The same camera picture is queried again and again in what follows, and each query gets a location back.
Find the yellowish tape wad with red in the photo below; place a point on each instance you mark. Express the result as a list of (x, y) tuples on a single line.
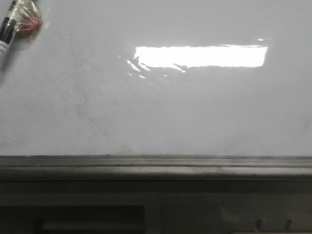
[(27, 16)]

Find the white black whiteboard marker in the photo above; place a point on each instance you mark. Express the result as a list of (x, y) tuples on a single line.
[(9, 28)]

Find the white whiteboard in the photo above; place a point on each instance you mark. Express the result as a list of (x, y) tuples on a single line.
[(161, 77)]

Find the aluminium whiteboard tray frame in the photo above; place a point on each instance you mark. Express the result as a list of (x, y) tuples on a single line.
[(154, 167)]

